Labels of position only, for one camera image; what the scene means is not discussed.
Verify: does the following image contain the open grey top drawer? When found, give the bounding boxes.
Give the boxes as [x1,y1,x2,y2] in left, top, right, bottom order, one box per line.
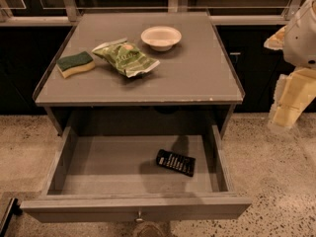
[22,126,252,222]

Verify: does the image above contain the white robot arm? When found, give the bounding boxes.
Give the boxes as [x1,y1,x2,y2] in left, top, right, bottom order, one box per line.
[264,0,316,132]

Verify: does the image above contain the metal railing frame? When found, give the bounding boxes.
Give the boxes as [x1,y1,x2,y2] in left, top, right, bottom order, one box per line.
[0,0,306,26]

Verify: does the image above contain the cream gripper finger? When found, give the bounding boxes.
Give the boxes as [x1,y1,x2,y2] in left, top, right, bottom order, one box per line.
[264,27,286,50]
[268,67,316,129]

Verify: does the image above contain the green crumpled chip bag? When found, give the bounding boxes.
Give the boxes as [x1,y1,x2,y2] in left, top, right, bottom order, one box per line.
[92,39,160,78]

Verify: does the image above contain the grey wooden counter cabinet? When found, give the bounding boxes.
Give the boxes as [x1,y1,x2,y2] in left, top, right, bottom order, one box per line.
[34,12,244,133]

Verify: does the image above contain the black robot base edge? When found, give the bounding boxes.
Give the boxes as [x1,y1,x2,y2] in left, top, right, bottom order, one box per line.
[0,197,23,237]

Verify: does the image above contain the green and yellow sponge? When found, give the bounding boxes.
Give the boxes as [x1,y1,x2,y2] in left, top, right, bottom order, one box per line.
[56,51,95,78]

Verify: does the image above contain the round metal drawer knob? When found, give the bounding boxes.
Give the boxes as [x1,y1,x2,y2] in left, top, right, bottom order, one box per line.
[134,210,145,223]

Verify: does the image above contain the white paper bowl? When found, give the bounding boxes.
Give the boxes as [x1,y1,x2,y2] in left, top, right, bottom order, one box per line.
[141,26,182,51]

